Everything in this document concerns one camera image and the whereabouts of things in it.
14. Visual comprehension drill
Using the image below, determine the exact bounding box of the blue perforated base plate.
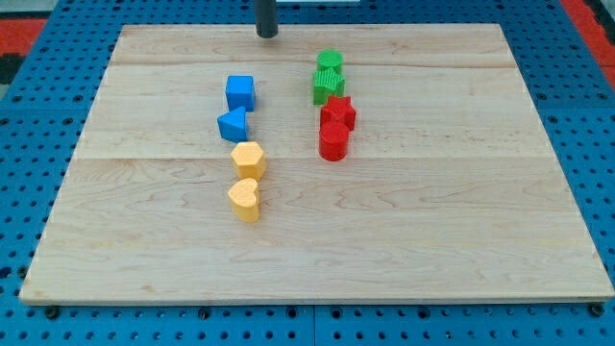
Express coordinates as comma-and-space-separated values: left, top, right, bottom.
1, 0, 614, 345

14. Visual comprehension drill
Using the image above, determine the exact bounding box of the yellow heart block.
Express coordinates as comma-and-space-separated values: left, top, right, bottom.
228, 178, 260, 223

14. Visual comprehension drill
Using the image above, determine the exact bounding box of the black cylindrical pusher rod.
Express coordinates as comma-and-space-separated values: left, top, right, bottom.
254, 0, 279, 38

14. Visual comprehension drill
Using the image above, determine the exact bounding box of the green star block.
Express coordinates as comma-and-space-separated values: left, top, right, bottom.
312, 67, 346, 105

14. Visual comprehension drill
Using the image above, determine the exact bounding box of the red cylinder block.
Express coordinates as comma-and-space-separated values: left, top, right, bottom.
319, 121, 350, 161

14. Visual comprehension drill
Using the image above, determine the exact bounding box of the blue triangle block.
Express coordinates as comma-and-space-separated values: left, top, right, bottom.
217, 107, 248, 143

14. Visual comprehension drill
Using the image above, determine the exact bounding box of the blue cube block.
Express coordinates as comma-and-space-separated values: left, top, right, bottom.
225, 75, 256, 111

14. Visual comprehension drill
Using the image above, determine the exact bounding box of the yellow hexagon block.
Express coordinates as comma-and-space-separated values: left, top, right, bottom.
231, 141, 267, 181

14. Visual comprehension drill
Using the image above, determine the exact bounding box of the green cylinder block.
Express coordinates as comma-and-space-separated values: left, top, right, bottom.
316, 49, 344, 74

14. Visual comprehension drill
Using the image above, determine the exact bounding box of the red star block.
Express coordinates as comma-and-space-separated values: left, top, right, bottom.
320, 95, 357, 132

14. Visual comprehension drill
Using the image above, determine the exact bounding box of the wooden board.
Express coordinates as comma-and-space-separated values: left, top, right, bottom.
20, 24, 614, 306

